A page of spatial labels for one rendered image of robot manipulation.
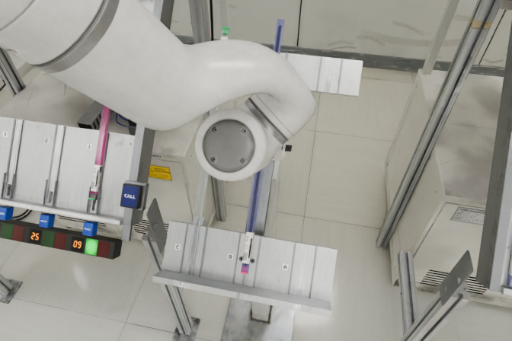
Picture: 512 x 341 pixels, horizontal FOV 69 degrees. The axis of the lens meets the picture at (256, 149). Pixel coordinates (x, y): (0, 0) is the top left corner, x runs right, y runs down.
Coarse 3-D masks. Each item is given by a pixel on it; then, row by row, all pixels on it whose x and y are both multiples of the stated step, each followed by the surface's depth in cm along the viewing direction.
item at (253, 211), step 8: (280, 24) 74; (280, 32) 74; (280, 40) 74; (280, 48) 74; (256, 176) 73; (256, 184) 73; (256, 192) 73; (256, 200) 72; (256, 208) 72; (256, 216) 73; (248, 224) 72; (248, 264) 72
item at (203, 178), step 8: (224, 32) 76; (200, 176) 74; (200, 184) 74; (200, 192) 74; (200, 200) 74; (200, 208) 74; (200, 216) 74; (200, 224) 75; (192, 232) 74; (192, 240) 74; (192, 248) 74; (192, 256) 74; (192, 264) 74; (192, 272) 74
